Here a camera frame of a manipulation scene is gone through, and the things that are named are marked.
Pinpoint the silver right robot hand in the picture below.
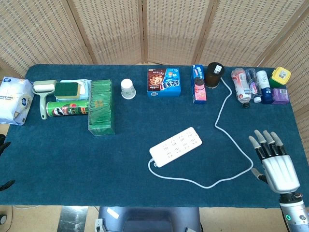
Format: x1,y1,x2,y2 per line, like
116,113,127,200
248,130,301,194

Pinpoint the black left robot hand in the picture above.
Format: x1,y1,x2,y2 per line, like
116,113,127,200
0,134,16,192

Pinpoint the white power strip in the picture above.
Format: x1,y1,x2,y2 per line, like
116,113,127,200
149,127,203,168

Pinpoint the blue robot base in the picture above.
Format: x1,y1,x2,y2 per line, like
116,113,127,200
95,206,201,232

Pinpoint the white tissue pack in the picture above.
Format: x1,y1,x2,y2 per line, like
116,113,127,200
0,76,35,126

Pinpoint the green Pringles can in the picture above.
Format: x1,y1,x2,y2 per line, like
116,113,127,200
46,100,90,117

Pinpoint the purple box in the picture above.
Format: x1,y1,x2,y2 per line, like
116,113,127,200
271,87,290,105

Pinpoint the green and yellow sponge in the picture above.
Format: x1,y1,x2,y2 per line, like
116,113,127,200
53,82,83,100

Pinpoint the white bottle with blue label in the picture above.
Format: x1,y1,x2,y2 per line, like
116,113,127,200
256,70,274,105

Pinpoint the clear bottle with purple label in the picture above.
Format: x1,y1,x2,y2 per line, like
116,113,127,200
245,68,263,103

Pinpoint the bottle with red white label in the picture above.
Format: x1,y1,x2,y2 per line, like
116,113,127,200
231,68,253,109

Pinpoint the green container with yellow lid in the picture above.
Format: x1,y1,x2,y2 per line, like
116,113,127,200
269,66,292,89

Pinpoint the blue table cloth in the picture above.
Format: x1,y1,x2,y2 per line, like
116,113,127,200
0,63,309,209

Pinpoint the wet wipes pack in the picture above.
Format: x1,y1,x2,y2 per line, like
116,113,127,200
55,79,94,102

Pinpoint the green tea box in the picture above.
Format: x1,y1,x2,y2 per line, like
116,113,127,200
87,78,116,136

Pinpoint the black mesh pen holder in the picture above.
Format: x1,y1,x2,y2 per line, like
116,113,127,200
204,61,225,89

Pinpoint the blue Oreo box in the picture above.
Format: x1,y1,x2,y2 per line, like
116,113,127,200
191,64,208,105

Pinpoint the white paper cup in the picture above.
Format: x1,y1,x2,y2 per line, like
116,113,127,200
120,78,137,100

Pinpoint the blue cookie box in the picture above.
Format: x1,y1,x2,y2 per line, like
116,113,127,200
147,68,182,98

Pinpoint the wicker folding screen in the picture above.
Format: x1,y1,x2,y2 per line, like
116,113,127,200
0,0,309,155

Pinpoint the white power cable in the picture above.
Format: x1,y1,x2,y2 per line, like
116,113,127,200
148,77,254,189

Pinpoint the lint roller with green handle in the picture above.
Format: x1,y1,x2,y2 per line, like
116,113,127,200
32,80,58,121

